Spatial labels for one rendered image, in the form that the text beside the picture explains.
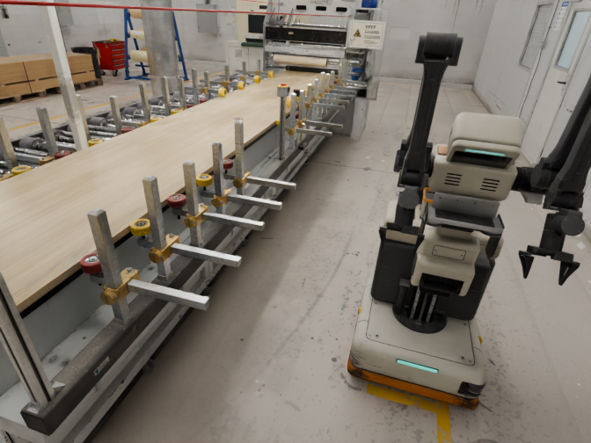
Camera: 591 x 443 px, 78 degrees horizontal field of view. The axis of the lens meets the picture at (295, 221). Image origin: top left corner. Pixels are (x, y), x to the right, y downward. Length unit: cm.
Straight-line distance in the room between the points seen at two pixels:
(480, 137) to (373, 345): 107
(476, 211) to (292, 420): 124
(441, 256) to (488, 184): 35
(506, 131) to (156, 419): 185
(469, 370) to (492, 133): 109
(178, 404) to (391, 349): 105
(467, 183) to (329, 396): 122
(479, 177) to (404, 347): 90
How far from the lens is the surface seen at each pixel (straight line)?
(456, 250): 159
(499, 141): 137
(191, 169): 155
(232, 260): 139
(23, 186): 209
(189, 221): 164
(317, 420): 195
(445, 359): 195
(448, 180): 145
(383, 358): 191
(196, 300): 122
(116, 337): 139
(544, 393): 246
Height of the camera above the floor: 165
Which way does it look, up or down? 30 degrees down
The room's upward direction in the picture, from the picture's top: 3 degrees clockwise
